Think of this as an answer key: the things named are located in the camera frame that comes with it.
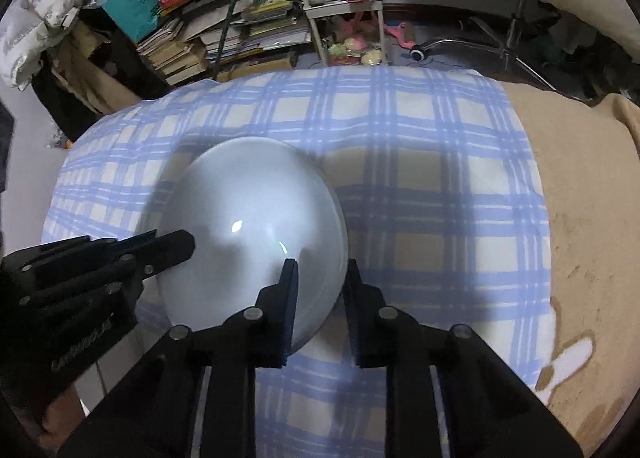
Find stack of books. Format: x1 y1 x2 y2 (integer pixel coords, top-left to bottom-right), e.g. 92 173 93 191
135 0 313 86

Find office chair chrome base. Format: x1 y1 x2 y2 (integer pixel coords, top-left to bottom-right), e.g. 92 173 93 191
409 0 562 90

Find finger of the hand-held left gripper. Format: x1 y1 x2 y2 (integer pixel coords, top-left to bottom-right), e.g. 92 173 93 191
2 229 196 311

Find white metal rack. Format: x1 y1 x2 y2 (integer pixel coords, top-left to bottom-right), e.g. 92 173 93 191
284 0 387 67

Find pink toys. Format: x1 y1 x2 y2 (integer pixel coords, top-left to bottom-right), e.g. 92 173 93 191
324 12 387 66

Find white padded jacket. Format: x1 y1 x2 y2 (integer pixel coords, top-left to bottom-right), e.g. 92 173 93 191
0 0 99 90

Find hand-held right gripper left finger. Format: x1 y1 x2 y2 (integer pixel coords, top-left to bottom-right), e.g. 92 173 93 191
59 258 300 458

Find white cherry bowl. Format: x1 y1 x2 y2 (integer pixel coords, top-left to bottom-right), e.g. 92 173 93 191
159 135 349 355

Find brown cardboard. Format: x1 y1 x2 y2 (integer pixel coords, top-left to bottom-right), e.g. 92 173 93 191
50 33 145 115

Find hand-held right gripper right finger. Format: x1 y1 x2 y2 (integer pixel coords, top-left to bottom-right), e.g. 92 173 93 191
345 259 585 458

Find blue plaid blanket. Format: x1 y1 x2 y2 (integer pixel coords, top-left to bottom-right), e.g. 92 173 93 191
42 67 556 458

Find beige blanket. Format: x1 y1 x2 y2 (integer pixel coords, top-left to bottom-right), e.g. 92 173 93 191
470 71 640 456

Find dark green rod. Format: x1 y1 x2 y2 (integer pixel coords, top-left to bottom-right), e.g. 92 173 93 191
212 0 263 82

